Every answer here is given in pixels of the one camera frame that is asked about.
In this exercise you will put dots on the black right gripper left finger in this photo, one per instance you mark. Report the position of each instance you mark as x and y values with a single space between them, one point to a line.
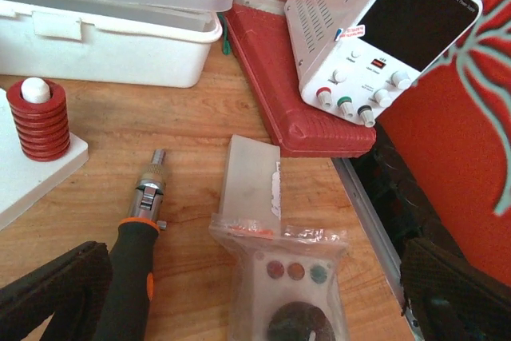
70 289

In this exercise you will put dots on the red mat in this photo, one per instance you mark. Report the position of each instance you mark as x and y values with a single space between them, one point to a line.
262 45

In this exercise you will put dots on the white bench power supply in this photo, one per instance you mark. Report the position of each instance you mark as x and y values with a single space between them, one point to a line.
354 58

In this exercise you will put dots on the white peg base plate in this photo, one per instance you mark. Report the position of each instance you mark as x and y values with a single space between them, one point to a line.
24 181

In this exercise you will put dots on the grey metal plate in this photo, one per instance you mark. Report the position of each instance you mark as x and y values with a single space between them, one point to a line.
251 191

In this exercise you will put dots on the orange black handle screwdriver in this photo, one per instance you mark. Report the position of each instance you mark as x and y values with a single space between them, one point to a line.
125 312

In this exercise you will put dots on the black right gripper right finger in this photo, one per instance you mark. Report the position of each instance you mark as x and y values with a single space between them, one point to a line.
449 298

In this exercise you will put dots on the white clear lidded case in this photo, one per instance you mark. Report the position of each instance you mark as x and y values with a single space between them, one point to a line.
140 42

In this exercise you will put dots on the red spring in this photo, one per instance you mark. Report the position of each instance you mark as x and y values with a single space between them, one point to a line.
43 129

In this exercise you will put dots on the bagged timer switch module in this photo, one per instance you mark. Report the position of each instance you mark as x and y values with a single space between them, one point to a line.
285 283

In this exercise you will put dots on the black side bar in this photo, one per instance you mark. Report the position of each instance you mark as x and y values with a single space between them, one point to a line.
400 203

